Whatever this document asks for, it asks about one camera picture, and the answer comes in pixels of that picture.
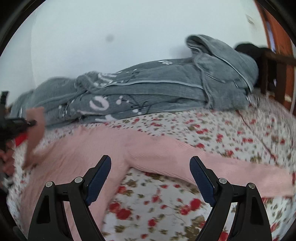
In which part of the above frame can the pink knit sweater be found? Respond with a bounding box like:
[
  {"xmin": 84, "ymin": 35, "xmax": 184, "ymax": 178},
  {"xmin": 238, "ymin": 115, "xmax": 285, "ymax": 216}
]
[{"xmin": 16, "ymin": 106, "xmax": 295, "ymax": 241}]

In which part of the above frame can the person's left hand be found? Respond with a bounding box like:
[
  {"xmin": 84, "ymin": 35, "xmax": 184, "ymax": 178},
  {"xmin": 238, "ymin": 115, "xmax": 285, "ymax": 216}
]
[{"xmin": 1, "ymin": 140, "xmax": 15, "ymax": 176}]

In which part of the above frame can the floral bed sheet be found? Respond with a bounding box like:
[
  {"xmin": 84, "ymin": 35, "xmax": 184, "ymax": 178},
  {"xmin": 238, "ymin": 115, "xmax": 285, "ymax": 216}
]
[{"xmin": 6, "ymin": 91, "xmax": 296, "ymax": 241}]

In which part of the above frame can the grey quilted duvet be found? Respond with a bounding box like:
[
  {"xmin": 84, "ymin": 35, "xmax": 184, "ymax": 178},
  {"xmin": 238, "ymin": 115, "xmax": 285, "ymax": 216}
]
[{"xmin": 10, "ymin": 35, "xmax": 258, "ymax": 126}]

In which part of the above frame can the black garment on footboard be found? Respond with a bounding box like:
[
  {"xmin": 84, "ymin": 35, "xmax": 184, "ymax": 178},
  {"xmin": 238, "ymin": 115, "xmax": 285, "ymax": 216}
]
[{"xmin": 234, "ymin": 43, "xmax": 271, "ymax": 69}]

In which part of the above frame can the wooden bed footboard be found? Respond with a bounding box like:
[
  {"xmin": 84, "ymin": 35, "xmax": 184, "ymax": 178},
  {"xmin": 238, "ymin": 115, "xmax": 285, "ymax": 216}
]
[{"xmin": 259, "ymin": 50, "xmax": 295, "ymax": 105}]

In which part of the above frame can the brown wooden door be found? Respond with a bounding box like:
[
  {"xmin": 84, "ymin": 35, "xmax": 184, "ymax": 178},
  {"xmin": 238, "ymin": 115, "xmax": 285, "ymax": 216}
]
[{"xmin": 255, "ymin": 1, "xmax": 295, "ymax": 111}]

